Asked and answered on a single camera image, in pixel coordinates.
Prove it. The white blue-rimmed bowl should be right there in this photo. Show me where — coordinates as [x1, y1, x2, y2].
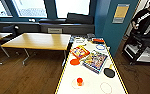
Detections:
[94, 43, 108, 52]

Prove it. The red yellow game box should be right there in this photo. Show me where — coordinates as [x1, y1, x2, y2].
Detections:
[69, 45, 92, 61]

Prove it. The small orange cup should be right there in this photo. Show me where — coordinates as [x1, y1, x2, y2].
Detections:
[76, 77, 84, 87]

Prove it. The dark padded backrest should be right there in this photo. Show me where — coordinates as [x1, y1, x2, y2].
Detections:
[66, 11, 95, 25]

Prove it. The dark office chair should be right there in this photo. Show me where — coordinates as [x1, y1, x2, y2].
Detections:
[2, 24, 22, 38]

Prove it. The grey wall vent panel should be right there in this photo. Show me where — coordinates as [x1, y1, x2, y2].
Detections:
[47, 27, 63, 35]

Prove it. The white storage box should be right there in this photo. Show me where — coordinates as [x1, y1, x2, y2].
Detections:
[136, 46, 150, 65]

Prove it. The flat red object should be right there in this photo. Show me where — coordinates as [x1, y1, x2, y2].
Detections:
[91, 38, 106, 45]

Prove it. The dark window bench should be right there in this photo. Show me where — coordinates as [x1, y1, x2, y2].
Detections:
[0, 19, 96, 36]

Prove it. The black floor cable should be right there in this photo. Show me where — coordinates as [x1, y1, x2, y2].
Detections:
[119, 63, 149, 93]

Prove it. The yellow-legged gaming table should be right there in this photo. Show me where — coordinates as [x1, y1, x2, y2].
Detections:
[53, 34, 129, 94]

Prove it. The colourful board game box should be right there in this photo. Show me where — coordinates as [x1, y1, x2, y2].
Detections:
[81, 49, 110, 75]

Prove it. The bright window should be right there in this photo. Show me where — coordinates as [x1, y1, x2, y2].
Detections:
[12, 0, 48, 19]
[0, 0, 14, 19]
[54, 0, 92, 20]

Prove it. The clear plastic container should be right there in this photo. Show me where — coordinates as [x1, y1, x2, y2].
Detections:
[73, 37, 88, 45]

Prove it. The small grey box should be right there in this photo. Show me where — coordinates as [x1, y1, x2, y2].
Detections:
[87, 32, 96, 40]

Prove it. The yellow wall sign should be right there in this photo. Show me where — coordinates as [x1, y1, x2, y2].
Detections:
[112, 3, 131, 25]

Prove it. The person in dark shirt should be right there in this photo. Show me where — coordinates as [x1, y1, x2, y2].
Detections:
[130, 0, 150, 36]

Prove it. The flat orange disc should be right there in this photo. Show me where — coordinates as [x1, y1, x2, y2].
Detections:
[69, 58, 82, 66]

